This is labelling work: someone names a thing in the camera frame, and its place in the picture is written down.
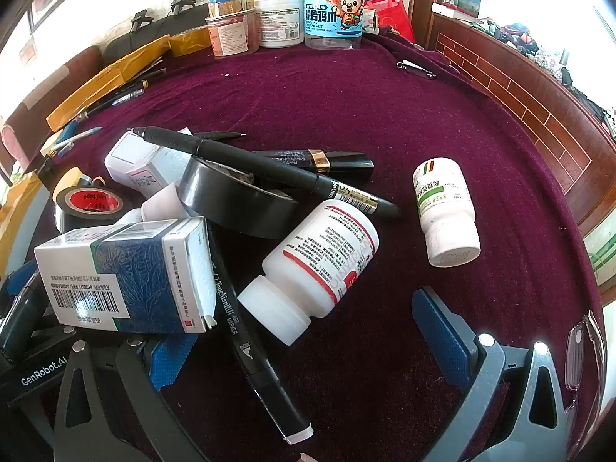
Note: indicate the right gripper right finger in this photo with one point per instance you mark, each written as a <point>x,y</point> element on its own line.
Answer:
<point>532,424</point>

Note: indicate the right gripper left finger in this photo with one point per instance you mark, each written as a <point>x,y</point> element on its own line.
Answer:
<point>110,407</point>

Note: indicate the blue white medicine box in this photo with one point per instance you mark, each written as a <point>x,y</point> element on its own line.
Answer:
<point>151,277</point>

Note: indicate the black tape roll red core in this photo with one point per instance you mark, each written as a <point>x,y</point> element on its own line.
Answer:
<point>88,206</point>

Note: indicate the small yellow jar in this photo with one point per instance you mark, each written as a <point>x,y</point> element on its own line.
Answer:
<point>74,177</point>

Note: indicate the black marker white cap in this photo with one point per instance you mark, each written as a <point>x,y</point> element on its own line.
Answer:
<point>260,373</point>

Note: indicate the white bottle green label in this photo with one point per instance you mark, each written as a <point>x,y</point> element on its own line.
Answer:
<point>446,212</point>

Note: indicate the white bottle red label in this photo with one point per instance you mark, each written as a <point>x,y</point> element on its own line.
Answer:
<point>307,274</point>

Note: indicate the black tape roll white core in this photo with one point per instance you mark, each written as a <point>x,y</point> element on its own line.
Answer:
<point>229,198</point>

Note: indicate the black ballpoint pen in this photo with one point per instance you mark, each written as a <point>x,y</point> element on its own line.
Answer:
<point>318,185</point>

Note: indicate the black gold lipstick tube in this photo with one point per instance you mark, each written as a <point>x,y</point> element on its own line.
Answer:
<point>352,167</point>

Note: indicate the near yellow cardboard tray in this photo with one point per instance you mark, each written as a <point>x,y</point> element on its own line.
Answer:
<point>25,203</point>

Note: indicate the yellow cardboard tray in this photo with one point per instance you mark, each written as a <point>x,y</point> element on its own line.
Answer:
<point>107,80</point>
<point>25,203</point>

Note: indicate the white blue pen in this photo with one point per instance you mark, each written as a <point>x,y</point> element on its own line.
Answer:
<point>82,135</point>

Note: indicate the maroon armchair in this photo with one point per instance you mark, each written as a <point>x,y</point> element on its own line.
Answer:
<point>26,129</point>

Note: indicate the white power adapter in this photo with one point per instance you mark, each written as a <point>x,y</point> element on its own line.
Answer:
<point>125,155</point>

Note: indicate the pink white small box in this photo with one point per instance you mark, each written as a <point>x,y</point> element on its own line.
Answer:
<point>163,168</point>

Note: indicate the black pens by far tray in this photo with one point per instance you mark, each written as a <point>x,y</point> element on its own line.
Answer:
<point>124,93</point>

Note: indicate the yellow tipped black pen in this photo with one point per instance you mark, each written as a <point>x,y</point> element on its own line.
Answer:
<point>220,136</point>

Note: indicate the yellow packing tape roll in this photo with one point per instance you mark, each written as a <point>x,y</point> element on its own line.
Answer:
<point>190,41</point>

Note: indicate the far yellow cardboard tray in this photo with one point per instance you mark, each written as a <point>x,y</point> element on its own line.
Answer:
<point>107,80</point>

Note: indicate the metal binder clip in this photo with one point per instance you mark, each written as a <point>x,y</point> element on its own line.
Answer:
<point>412,68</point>

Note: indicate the black sofa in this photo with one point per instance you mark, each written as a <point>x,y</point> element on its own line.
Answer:
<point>190,16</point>

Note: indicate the clear jar orange label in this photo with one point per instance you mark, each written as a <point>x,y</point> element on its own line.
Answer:
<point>233,34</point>

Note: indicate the red bag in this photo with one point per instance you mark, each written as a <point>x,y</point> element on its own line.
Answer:
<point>392,13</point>

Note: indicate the white tub with label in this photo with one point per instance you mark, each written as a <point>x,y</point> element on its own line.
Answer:
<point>280,22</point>

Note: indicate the clear jar blue cartoon label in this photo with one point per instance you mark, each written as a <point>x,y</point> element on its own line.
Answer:
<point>333,24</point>

